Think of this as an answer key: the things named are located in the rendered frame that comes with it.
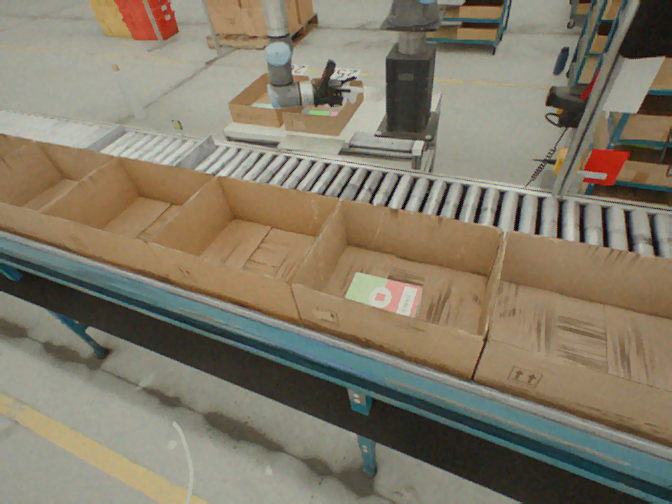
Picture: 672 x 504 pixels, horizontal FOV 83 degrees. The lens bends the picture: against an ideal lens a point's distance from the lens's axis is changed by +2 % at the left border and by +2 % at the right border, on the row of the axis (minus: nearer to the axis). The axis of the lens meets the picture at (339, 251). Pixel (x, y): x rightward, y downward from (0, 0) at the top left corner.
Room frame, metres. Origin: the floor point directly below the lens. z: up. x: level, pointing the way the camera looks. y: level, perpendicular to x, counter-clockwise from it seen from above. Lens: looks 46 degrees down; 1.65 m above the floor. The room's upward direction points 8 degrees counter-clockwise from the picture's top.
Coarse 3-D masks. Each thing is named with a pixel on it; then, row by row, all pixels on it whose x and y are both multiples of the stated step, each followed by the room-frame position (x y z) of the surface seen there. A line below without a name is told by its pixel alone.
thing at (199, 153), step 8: (208, 136) 1.65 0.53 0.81; (200, 144) 1.59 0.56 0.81; (208, 144) 1.63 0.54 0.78; (192, 152) 1.54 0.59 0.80; (200, 152) 1.57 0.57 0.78; (208, 152) 1.61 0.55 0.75; (184, 160) 1.48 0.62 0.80; (192, 160) 1.52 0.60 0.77; (200, 160) 1.56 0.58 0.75; (192, 168) 1.50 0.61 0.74
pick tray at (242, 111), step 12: (252, 84) 2.09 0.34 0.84; (264, 84) 2.19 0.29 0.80; (240, 96) 1.98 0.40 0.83; (252, 96) 2.07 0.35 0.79; (264, 96) 2.12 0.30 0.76; (240, 108) 1.84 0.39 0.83; (252, 108) 1.81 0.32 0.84; (264, 108) 1.78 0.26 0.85; (240, 120) 1.85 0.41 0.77; (252, 120) 1.82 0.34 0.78; (264, 120) 1.78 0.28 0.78; (276, 120) 1.75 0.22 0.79
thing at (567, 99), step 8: (552, 88) 1.10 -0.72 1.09; (560, 88) 1.09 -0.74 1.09; (568, 88) 1.09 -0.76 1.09; (576, 88) 1.08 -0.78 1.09; (584, 88) 1.08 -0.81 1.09; (552, 96) 1.07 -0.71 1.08; (560, 96) 1.06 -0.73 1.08; (568, 96) 1.05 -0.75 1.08; (576, 96) 1.04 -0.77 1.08; (552, 104) 1.07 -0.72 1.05; (560, 104) 1.05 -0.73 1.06; (568, 104) 1.04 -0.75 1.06; (576, 104) 1.03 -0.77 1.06; (584, 104) 1.02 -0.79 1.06; (560, 112) 1.07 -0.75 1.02; (568, 112) 1.05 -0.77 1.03; (576, 112) 1.04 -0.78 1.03; (560, 120) 1.05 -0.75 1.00; (568, 120) 1.05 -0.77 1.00
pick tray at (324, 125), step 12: (360, 84) 1.93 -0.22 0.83; (360, 96) 1.88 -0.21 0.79; (288, 108) 1.77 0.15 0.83; (300, 108) 1.88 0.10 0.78; (312, 108) 1.89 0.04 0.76; (324, 108) 1.87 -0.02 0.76; (336, 108) 1.85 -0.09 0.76; (348, 108) 1.72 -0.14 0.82; (288, 120) 1.70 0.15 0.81; (300, 120) 1.67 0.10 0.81; (312, 120) 1.64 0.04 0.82; (324, 120) 1.62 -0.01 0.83; (336, 120) 1.59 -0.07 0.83; (348, 120) 1.71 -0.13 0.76; (312, 132) 1.65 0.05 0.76; (324, 132) 1.62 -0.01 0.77; (336, 132) 1.59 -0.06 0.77
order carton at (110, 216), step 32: (128, 160) 1.11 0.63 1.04; (96, 192) 1.02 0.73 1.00; (128, 192) 1.10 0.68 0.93; (160, 192) 1.07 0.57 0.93; (192, 192) 1.00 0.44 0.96; (64, 224) 0.83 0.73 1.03; (96, 224) 0.97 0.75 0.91; (128, 224) 0.97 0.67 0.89; (160, 224) 0.96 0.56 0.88; (96, 256) 0.82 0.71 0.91; (128, 256) 0.74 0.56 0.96
